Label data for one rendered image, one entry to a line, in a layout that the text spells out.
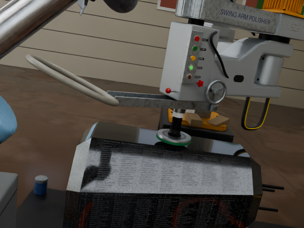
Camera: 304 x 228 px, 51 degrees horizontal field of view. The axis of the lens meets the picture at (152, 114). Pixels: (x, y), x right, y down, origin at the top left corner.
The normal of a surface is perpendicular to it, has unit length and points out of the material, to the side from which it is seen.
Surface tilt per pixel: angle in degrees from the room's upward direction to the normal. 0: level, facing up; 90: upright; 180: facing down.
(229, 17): 90
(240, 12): 90
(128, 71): 90
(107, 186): 45
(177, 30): 90
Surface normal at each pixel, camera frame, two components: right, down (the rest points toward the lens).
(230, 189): 0.16, -0.47
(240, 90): 0.48, 0.31
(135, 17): 0.08, 0.28
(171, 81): -0.86, 0.00
